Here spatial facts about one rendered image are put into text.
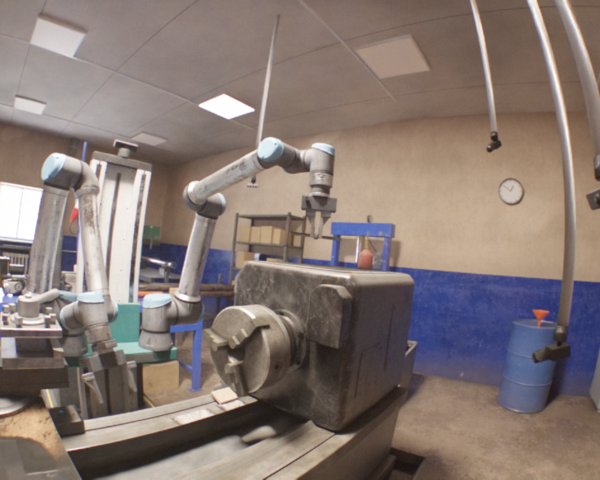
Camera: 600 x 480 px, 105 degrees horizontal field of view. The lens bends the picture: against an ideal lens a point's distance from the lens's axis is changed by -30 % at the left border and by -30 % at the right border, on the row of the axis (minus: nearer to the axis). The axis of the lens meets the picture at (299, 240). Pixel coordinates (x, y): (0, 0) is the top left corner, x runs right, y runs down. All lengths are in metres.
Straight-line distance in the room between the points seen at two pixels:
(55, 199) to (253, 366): 0.96
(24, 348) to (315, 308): 0.79
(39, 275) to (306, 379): 1.08
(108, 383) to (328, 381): 1.32
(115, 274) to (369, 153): 3.90
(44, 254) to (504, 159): 4.37
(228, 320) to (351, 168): 4.17
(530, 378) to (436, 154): 2.94
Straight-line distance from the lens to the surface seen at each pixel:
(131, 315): 1.79
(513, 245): 4.11
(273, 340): 0.86
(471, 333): 4.19
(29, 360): 0.88
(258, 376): 0.88
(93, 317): 1.12
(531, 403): 3.63
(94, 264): 1.32
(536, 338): 3.44
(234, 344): 0.87
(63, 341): 1.58
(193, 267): 1.70
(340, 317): 0.88
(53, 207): 1.37
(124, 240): 1.82
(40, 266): 1.41
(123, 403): 2.05
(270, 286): 1.09
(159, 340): 1.71
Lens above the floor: 1.37
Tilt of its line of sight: 3 degrees up
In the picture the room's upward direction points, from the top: 5 degrees clockwise
